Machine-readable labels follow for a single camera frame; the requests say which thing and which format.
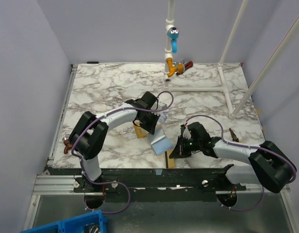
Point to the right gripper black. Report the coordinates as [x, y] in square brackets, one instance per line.
[184, 143]

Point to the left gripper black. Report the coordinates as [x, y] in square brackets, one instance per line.
[151, 128]

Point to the beige leather card holder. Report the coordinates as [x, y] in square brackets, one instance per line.
[159, 142]

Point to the gold card with magnetic stripe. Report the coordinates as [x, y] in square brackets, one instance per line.
[169, 162]

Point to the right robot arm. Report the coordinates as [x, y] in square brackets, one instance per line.
[265, 164]

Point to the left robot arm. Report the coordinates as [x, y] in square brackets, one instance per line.
[88, 136]

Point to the gold card middle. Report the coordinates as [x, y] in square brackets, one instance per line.
[140, 133]

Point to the silver VIP card top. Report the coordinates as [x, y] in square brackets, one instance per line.
[163, 117]

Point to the orange pipe valve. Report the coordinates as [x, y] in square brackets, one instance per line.
[172, 69]

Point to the red black pliers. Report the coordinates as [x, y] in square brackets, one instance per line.
[186, 66]

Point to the brown faucet tap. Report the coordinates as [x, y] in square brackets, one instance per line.
[67, 144]

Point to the blue pipe valve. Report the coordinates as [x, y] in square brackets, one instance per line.
[173, 34]

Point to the blue plastic bin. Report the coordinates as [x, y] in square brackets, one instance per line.
[93, 222]

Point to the yellow handled pliers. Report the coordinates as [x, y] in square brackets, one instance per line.
[234, 136]

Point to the white PVC pipe frame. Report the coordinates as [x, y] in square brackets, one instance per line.
[207, 32]

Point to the aluminium rail frame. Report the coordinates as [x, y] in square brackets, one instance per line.
[119, 81]

